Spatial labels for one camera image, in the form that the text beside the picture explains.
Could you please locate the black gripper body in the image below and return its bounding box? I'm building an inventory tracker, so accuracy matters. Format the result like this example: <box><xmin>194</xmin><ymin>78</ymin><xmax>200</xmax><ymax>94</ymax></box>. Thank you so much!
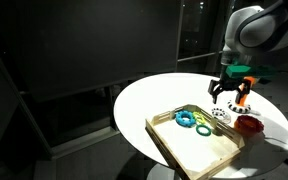
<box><xmin>207</xmin><ymin>74</ymin><xmax>252</xmax><ymax>96</ymax></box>

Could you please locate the small black white striped ring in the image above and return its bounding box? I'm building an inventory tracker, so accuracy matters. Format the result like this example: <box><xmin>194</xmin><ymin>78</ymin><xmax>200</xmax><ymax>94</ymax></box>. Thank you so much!
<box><xmin>211</xmin><ymin>107</ymin><xmax>229</xmax><ymax>120</ymax></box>

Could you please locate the wooden slotted tray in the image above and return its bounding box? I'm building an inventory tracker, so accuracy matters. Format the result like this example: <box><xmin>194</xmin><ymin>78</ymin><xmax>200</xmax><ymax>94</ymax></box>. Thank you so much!
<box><xmin>145</xmin><ymin>103</ymin><xmax>246</xmax><ymax>180</ymax></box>

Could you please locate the orange peg with white base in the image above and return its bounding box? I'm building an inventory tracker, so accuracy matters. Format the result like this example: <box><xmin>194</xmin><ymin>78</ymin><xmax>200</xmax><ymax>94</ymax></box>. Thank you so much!
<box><xmin>234</xmin><ymin>75</ymin><xmax>261</xmax><ymax>106</ymax></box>

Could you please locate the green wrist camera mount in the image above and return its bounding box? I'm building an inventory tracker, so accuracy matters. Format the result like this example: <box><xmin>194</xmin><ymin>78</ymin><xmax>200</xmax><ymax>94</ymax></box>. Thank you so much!
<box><xmin>225</xmin><ymin>64</ymin><xmax>277</xmax><ymax>81</ymax></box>

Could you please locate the yellow-green ring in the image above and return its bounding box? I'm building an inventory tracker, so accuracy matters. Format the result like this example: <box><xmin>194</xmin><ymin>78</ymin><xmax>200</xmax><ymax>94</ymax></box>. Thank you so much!
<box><xmin>192</xmin><ymin>111</ymin><xmax>208</xmax><ymax>126</ymax></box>

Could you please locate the red knobby ring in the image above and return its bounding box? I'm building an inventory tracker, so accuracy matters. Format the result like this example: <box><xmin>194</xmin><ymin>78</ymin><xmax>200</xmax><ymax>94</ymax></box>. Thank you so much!
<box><xmin>233</xmin><ymin>114</ymin><xmax>265</xmax><ymax>136</ymax></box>

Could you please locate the green ring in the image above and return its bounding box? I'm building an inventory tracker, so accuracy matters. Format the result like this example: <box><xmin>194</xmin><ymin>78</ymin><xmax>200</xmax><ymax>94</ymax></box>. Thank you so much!
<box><xmin>195</xmin><ymin>124</ymin><xmax>213</xmax><ymax>137</ymax></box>

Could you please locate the blue knobby ring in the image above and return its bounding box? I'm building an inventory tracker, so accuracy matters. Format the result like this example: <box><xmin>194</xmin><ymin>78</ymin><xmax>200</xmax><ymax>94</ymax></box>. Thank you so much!
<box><xmin>174</xmin><ymin>110</ymin><xmax>197</xmax><ymax>128</ymax></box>

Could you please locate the grey window frame post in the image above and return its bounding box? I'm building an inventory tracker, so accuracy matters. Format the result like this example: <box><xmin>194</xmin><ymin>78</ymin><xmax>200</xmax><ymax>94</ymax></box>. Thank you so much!
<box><xmin>175</xmin><ymin>0</ymin><xmax>186</xmax><ymax>74</ymax></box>

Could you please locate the white table pedestal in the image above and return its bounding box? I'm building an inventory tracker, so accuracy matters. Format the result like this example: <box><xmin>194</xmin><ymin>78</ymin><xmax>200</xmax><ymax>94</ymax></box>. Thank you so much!
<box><xmin>146</xmin><ymin>162</ymin><xmax>185</xmax><ymax>180</ymax></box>

